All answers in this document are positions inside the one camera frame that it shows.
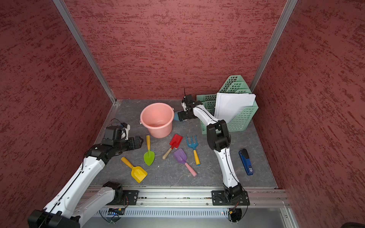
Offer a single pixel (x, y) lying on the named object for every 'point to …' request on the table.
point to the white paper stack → (227, 104)
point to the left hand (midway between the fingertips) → (135, 144)
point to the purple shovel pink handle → (181, 156)
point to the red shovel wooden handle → (174, 143)
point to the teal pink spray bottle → (176, 117)
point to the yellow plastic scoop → (138, 173)
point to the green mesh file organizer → (236, 84)
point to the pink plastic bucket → (158, 117)
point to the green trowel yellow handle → (149, 156)
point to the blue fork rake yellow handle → (194, 146)
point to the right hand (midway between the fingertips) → (186, 118)
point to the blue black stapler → (246, 161)
